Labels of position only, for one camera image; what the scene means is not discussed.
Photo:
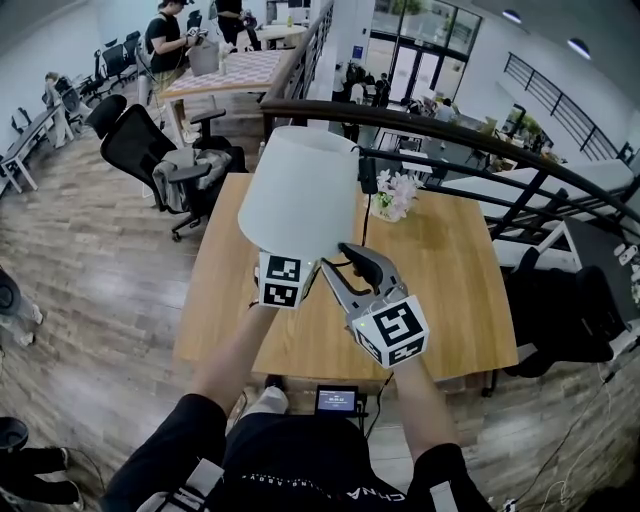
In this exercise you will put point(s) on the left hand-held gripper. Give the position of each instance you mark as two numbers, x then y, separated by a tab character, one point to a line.
280	282

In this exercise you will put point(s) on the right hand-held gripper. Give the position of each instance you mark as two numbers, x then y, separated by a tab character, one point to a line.
392	327

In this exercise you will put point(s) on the white table lamp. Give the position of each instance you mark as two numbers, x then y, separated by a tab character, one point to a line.
300	195

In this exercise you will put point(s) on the person's left forearm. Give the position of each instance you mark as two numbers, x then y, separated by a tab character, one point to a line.
230	350

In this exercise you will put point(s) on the person's right forearm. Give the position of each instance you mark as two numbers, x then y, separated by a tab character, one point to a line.
425	405

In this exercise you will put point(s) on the pink flowers in vase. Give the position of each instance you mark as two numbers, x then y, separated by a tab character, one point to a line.
395	192

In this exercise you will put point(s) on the person's white shoe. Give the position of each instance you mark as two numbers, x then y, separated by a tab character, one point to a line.
267	400

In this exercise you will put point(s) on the small black screen device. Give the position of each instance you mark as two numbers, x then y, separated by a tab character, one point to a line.
336	400

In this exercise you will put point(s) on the grey jacket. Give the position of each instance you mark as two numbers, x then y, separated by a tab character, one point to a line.
180	185

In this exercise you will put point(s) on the black curved railing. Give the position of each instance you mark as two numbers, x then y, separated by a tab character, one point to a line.
450	132

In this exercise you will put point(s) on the person's black shirt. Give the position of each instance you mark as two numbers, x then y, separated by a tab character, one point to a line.
300	465

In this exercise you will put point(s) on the black padded chair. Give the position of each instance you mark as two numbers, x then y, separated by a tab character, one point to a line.
560	310

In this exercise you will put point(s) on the checkered table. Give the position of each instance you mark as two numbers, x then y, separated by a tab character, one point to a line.
240	72

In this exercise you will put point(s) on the glass entrance doors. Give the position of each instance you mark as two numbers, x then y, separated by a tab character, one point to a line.
425	70

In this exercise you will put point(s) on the white paper bag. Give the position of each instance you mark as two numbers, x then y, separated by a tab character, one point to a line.
204	59

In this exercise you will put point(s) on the round white table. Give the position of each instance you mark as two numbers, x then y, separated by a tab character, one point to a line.
277	34

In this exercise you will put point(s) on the black balcony railing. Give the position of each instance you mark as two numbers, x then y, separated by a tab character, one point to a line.
560	100

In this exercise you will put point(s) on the black mesh office chair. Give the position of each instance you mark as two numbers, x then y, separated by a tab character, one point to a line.
114	62

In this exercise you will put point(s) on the white desk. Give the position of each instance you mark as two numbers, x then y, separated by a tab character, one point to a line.
30	137

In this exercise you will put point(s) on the round ceiling light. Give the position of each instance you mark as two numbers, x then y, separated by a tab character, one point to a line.
579	48
512	16

